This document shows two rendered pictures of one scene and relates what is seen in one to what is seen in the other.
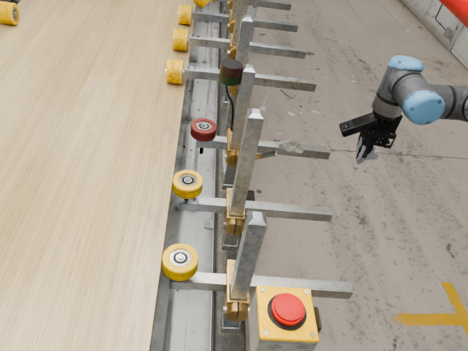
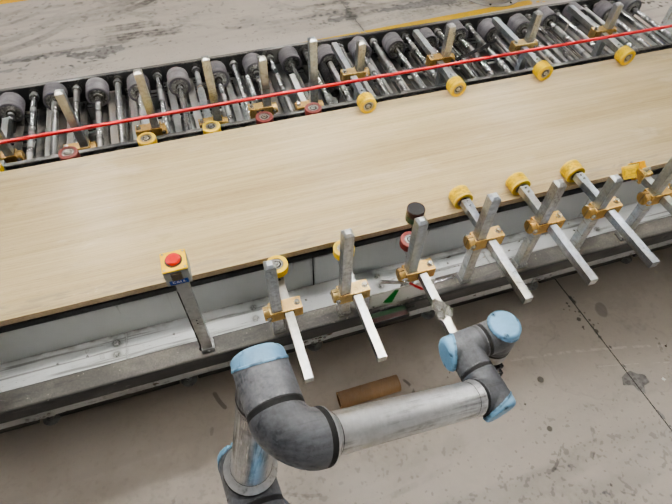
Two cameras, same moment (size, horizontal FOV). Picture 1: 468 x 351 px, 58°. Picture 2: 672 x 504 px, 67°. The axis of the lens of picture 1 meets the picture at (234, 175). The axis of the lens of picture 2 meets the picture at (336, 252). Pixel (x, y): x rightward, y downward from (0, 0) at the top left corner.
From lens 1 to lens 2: 1.32 m
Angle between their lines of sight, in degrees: 52
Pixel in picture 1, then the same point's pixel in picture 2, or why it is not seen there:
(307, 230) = (517, 445)
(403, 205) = not seen: outside the picture
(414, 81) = (469, 331)
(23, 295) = (230, 212)
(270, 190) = (551, 391)
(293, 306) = (173, 259)
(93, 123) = (371, 182)
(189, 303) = not seen: hidden behind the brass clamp
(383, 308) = not seen: outside the picture
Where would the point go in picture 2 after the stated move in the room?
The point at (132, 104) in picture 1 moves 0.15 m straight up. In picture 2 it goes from (407, 192) to (412, 164)
